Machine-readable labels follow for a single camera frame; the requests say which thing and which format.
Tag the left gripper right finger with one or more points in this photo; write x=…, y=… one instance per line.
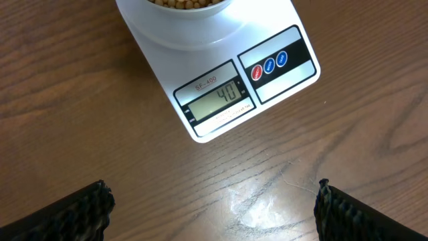
x=342, y=217

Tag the soybeans in bowl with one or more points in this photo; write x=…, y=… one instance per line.
x=185, y=4

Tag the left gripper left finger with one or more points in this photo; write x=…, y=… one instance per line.
x=83, y=215

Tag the white digital kitchen scale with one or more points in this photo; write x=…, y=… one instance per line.
x=221, y=65

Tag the grey round bowl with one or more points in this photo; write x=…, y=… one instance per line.
x=189, y=9

